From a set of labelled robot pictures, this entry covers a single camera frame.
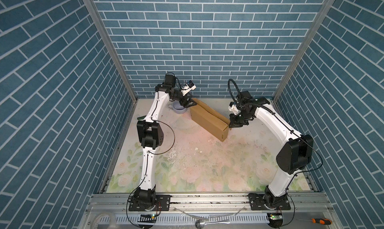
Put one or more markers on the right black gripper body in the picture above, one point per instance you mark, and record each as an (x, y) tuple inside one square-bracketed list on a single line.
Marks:
[(240, 119)]

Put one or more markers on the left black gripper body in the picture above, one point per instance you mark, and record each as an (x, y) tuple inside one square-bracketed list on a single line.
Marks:
[(176, 95)]

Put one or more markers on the brown cardboard box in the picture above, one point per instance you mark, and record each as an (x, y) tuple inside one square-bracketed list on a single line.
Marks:
[(211, 120)]

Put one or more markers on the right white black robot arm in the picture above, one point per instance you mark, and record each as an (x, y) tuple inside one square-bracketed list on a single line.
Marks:
[(296, 148)]

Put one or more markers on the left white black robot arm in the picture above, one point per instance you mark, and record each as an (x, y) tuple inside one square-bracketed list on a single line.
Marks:
[(151, 135)]

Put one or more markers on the lavender ceramic cup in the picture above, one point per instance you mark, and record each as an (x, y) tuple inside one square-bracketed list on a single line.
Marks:
[(178, 108)]

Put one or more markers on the metal spoon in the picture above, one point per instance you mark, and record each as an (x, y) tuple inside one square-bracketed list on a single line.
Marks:
[(200, 224)]

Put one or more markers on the clear tape roll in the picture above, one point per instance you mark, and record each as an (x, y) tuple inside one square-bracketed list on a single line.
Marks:
[(110, 218)]

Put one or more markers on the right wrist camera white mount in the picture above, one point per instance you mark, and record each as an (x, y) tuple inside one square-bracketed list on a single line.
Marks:
[(233, 108)]

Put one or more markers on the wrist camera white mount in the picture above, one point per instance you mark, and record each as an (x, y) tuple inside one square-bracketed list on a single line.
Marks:
[(188, 86), (233, 108)]

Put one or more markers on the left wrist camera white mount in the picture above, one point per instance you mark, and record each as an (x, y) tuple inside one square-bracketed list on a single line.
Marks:
[(188, 86)]

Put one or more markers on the green handled pliers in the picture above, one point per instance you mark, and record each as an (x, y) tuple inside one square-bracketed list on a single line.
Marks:
[(142, 118)]

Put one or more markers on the aluminium corner post right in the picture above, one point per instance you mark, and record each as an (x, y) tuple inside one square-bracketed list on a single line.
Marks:
[(319, 18)]

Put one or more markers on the aluminium corner post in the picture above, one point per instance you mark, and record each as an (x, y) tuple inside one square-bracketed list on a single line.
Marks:
[(92, 9), (319, 18)]

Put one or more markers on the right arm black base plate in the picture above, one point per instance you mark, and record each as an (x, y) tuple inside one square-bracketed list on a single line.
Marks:
[(262, 202)]

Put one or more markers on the aluminium front rail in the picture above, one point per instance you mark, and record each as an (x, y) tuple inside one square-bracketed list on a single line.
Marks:
[(302, 202)]

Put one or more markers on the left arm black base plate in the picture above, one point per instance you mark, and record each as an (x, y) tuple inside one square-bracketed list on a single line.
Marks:
[(141, 204)]

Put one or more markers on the aluminium corner post left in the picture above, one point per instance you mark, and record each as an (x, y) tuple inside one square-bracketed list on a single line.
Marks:
[(92, 9)]

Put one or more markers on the orange handled screwdriver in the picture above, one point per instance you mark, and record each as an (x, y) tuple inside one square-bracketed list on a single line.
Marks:
[(321, 221)]

